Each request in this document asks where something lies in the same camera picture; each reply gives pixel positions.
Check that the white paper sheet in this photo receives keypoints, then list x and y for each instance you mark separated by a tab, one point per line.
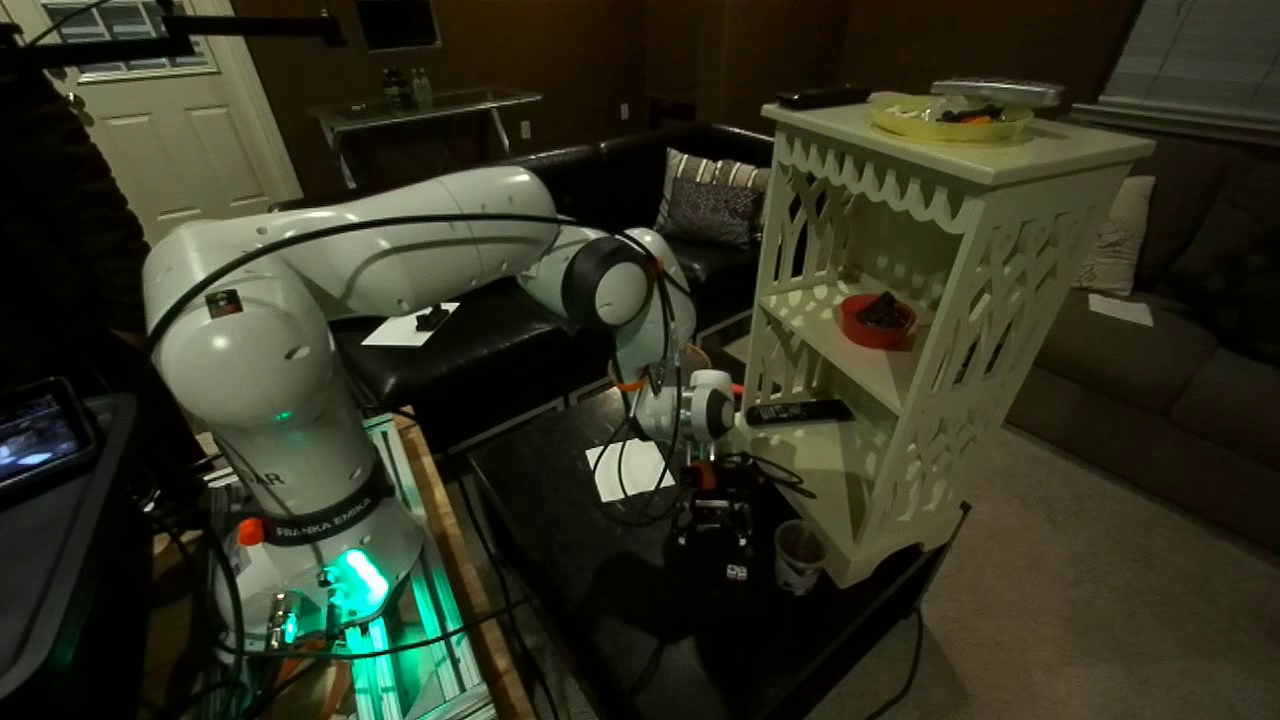
393	330
1123	311
625	469

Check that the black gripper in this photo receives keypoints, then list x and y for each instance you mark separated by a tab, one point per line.
716	542

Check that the black phone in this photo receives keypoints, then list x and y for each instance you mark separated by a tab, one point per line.
820	97

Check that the black leather sofa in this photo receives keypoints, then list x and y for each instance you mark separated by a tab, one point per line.
505	346

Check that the black tablet screen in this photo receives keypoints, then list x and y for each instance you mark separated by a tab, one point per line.
43	440

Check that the white window blinds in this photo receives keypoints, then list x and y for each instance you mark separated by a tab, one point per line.
1202	55

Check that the patterned cushion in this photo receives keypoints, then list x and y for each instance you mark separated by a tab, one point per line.
715	197

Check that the white jug orange cap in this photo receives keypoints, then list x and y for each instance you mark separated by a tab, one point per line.
253	574

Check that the white panel door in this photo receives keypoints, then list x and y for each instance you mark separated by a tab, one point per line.
174	135

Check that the small paper cup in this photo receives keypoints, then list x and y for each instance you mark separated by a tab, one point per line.
801	562

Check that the wooden base frame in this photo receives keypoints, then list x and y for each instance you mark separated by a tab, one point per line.
460	562

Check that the dark console table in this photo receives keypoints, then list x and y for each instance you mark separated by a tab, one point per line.
427	109

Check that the grey fabric couch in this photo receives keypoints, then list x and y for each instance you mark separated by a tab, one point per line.
1175	402

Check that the white lattice shelf unit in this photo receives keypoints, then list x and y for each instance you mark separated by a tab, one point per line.
961	160

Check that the black remote control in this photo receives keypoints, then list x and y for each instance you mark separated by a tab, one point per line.
801	411

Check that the plain light cushion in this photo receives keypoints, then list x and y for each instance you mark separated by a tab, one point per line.
1119	233

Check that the small black object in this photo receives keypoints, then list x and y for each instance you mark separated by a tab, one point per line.
961	112

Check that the red bowl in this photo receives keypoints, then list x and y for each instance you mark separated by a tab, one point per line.
877	332

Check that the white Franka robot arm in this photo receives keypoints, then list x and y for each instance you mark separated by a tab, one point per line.
402	253

